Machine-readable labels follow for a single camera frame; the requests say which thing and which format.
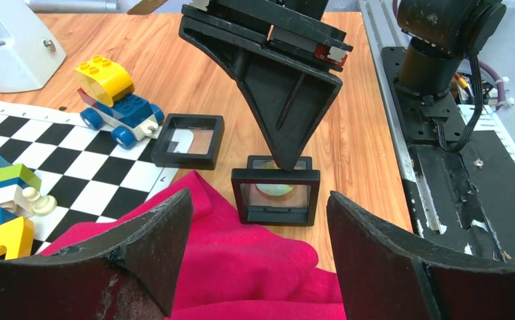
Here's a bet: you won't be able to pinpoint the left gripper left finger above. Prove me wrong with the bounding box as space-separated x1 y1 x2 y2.
0 189 193 319

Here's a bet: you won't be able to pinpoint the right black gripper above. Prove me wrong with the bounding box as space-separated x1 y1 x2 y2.
181 1 353 171

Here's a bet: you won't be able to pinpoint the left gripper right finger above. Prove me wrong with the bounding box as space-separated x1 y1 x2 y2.
326 191 515 319

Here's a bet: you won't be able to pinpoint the green round brooch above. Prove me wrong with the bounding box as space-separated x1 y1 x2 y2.
253 160 296 197

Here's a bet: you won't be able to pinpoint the magenta red garment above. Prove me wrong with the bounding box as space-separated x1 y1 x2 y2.
41 170 348 320

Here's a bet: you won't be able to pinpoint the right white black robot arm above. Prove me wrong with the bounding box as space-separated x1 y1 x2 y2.
179 1 506 171

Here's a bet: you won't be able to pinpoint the black white chessboard mat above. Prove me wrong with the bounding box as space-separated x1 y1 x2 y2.
0 101 177 253

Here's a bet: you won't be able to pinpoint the white chess piece on board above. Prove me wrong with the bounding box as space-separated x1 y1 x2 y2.
22 187 57 216

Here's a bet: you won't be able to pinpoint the yellow triangle block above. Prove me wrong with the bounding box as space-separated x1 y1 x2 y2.
0 208 35 259

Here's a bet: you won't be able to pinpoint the yellow blue toy bricks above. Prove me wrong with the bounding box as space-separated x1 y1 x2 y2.
73 55 165 149

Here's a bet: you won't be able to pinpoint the white metronome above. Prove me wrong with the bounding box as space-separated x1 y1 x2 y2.
0 1 67 93

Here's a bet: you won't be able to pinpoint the grey metal pipe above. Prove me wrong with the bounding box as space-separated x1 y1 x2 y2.
24 0 120 13

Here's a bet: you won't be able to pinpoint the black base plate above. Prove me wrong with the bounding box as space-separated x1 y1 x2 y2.
381 47 515 264

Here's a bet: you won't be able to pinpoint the small black frame box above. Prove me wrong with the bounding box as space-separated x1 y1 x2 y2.
151 113 225 170

